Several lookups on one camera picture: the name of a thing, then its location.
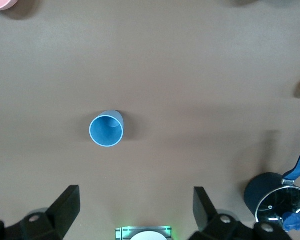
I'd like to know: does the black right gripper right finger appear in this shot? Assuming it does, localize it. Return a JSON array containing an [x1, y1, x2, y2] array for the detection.
[[191, 186, 293, 240]]

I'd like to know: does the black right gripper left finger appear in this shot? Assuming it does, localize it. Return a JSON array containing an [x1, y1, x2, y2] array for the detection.
[[0, 185, 81, 240]]

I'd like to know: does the blue plastic cup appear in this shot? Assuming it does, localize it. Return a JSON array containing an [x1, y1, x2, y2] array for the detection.
[[89, 109, 124, 148]]

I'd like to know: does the glass pot lid blue knob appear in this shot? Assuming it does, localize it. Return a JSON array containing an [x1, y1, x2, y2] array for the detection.
[[255, 186, 300, 233]]

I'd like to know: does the dark blue pot with handle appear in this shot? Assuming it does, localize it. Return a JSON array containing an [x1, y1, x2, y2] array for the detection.
[[244, 134, 300, 218]]

